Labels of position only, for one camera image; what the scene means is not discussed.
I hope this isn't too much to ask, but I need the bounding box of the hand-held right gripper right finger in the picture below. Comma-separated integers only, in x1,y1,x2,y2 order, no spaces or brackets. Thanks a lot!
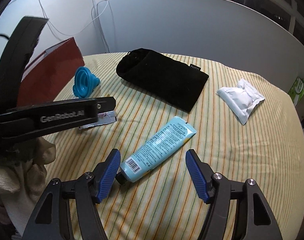
185,149,283,240

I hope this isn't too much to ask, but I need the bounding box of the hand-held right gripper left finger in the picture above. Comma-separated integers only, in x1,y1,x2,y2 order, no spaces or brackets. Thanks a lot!
22,148,122,240

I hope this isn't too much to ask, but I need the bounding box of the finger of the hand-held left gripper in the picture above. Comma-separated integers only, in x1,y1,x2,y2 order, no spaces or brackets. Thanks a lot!
0,16,49,117
96,96,117,114

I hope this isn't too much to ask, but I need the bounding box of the silver sachet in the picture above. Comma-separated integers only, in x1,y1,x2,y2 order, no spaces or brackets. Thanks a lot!
78,110,117,130

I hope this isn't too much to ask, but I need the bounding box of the blue collapsible funnel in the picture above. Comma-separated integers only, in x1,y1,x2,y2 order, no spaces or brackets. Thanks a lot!
73,66,101,98

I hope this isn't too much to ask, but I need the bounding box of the dark red cardboard box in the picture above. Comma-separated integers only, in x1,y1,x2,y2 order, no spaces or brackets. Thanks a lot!
17,37,85,108

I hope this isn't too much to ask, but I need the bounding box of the light blue cream tube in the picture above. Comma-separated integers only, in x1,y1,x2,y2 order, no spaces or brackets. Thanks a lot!
116,116,197,186

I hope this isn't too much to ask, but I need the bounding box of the black fabric pouch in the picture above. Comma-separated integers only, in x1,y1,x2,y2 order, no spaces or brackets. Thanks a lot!
116,48,209,113

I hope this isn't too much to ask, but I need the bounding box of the white plastic packet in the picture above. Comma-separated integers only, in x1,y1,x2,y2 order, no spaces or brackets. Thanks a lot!
216,78,265,125

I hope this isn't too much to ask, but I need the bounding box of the person's left hand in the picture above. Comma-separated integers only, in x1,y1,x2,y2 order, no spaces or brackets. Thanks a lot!
0,137,56,230

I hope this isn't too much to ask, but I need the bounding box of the yellow striped table cloth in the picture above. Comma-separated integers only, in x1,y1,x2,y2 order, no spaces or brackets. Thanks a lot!
42,52,304,240

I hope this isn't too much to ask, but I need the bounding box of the green shopping bag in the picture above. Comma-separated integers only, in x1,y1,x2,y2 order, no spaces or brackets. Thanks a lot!
288,76,304,105

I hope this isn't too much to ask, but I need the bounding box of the white cable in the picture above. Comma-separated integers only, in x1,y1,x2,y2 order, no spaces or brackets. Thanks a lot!
35,0,111,53

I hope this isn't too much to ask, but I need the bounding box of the white window frame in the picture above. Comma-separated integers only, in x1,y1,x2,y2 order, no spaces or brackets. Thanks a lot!
249,0,304,48

